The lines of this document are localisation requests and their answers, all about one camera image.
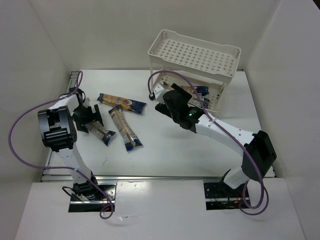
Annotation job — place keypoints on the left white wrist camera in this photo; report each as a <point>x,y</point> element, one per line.
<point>86,102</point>

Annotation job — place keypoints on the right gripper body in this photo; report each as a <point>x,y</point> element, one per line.
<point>173,94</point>

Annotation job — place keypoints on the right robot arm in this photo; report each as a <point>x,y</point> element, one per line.
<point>256,149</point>

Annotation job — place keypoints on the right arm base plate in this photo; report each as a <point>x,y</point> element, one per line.
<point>222,197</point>

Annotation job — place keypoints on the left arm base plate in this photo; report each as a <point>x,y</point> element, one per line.
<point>82,204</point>

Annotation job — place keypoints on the white two-tier shelf cart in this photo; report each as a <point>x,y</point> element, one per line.
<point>202,62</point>

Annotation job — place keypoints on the spaghetti bag yellow front top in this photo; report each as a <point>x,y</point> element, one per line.
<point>127,104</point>

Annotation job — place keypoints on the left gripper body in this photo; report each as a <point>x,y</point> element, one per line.
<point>88,116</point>

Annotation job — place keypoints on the spaghetti bag yellow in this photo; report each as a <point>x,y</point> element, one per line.
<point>127,104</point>
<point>201,90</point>

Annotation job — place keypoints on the aluminium frame rail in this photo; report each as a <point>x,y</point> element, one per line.
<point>168,149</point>

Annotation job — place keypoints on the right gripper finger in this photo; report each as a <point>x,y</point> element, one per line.
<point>162,108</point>
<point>180,90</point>

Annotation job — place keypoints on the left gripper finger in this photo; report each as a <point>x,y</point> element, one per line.
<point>80,126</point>
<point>97,115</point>

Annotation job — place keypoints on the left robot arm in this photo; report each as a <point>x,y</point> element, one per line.
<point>59,125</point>

